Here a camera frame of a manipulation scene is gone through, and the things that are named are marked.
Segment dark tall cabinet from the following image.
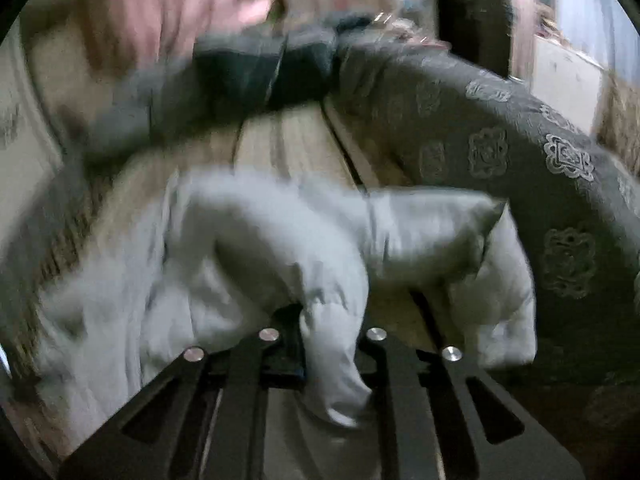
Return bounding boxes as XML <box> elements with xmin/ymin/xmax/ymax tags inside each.
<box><xmin>435</xmin><ymin>0</ymin><xmax>516</xmax><ymax>80</ymax></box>

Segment blue curtain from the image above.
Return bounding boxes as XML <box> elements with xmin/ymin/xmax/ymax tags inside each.
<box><xmin>554</xmin><ymin>0</ymin><xmax>640</xmax><ymax>76</ymax></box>

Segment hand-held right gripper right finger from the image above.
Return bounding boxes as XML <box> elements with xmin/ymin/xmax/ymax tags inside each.
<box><xmin>357</xmin><ymin>326</ymin><xmax>587</xmax><ymax>480</ymax></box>

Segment white low cabinet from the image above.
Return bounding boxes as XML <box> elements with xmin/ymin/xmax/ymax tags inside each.
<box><xmin>530</xmin><ymin>35</ymin><xmax>617</xmax><ymax>137</ymax></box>

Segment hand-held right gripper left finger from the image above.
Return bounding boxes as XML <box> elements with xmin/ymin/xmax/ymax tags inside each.
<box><xmin>57</xmin><ymin>304</ymin><xmax>307</xmax><ymax>480</ymax></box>

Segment white padded pants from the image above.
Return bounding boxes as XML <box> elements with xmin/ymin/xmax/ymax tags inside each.
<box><xmin>35</xmin><ymin>167</ymin><xmax>538</xmax><ymax>480</ymax></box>

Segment grey quilted garment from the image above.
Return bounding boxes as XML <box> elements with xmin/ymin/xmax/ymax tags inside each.
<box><xmin>82</xmin><ymin>67</ymin><xmax>201</xmax><ymax>163</ymax></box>

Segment pink cloth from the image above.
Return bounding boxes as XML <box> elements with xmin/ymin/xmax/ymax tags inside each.
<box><xmin>85</xmin><ymin>0</ymin><xmax>281</xmax><ymax>68</ymax></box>

